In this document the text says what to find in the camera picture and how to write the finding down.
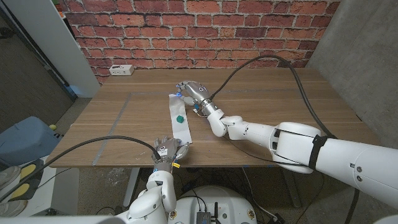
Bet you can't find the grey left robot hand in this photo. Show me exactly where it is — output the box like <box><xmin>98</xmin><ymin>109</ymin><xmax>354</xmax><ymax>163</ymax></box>
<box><xmin>153</xmin><ymin>135</ymin><xmax>190</xmax><ymax>164</ymax></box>

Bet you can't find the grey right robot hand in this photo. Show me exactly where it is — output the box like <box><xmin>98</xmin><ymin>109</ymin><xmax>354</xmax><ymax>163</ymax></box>
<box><xmin>175</xmin><ymin>80</ymin><xmax>220</xmax><ymax>118</ymax></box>

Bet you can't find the white receipt paper strip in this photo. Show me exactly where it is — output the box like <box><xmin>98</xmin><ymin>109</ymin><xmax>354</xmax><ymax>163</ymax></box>
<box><xmin>168</xmin><ymin>92</ymin><xmax>193</xmax><ymax>146</ymax></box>

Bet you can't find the white table leg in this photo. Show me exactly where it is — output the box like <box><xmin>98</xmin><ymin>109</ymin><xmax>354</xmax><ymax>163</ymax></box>
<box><xmin>123</xmin><ymin>167</ymin><xmax>141</xmax><ymax>208</ymax></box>

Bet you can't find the red brick printed backdrop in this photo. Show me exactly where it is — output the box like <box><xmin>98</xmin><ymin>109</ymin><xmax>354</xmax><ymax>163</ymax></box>
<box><xmin>57</xmin><ymin>0</ymin><xmax>341</xmax><ymax>85</ymax></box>

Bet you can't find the small grey electronics box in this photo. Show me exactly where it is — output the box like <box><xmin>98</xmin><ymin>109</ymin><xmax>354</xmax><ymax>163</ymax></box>
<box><xmin>196</xmin><ymin>211</ymin><xmax>213</xmax><ymax>224</ymax></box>

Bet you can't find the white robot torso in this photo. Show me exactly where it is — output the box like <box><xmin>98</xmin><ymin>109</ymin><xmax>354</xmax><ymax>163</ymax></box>
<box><xmin>174</xmin><ymin>185</ymin><xmax>258</xmax><ymax>224</ymax></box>

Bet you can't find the white power strip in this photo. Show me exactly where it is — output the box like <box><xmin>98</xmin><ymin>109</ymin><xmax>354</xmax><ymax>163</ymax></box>
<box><xmin>108</xmin><ymin>64</ymin><xmax>135</xmax><ymax>77</ymax></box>

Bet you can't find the white floor board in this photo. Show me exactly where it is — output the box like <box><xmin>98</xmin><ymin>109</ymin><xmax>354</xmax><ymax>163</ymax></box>
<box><xmin>0</xmin><ymin>155</ymin><xmax>80</xmax><ymax>216</ymax></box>

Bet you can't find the grey table leg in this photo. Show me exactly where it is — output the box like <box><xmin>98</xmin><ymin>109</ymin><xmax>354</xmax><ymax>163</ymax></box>
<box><xmin>281</xmin><ymin>172</ymin><xmax>303</xmax><ymax>208</ymax></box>

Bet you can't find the black mat with yellow footprints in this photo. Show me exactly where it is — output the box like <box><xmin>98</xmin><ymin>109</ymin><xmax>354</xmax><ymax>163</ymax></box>
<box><xmin>9</xmin><ymin>158</ymin><xmax>45</xmax><ymax>202</ymax></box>

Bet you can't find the blue-grey plastic bin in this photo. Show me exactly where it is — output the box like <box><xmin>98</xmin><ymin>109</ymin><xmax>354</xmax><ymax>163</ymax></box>
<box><xmin>0</xmin><ymin>116</ymin><xmax>62</xmax><ymax>167</ymax></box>

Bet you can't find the white upright panel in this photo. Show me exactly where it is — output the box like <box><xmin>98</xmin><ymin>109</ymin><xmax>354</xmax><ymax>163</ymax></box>
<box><xmin>2</xmin><ymin>0</ymin><xmax>101</xmax><ymax>98</ymax></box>

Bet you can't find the grey sneaker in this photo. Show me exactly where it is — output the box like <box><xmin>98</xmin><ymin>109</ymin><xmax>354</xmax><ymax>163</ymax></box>
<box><xmin>0</xmin><ymin>166</ymin><xmax>22</xmax><ymax>190</ymax></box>
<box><xmin>0</xmin><ymin>198</ymin><xmax>29</xmax><ymax>218</ymax></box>

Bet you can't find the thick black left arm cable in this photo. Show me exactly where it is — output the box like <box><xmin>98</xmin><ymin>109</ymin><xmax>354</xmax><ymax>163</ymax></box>
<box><xmin>0</xmin><ymin>135</ymin><xmax>162</xmax><ymax>203</ymax></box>

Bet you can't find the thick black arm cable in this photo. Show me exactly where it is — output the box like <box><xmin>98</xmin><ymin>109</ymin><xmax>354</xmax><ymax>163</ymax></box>
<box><xmin>210</xmin><ymin>55</ymin><xmax>336</xmax><ymax>139</ymax></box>
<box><xmin>0</xmin><ymin>135</ymin><xmax>162</xmax><ymax>203</ymax></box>

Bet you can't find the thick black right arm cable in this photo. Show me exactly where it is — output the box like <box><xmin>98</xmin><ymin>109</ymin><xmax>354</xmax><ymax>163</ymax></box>
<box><xmin>210</xmin><ymin>55</ymin><xmax>336</xmax><ymax>139</ymax></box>

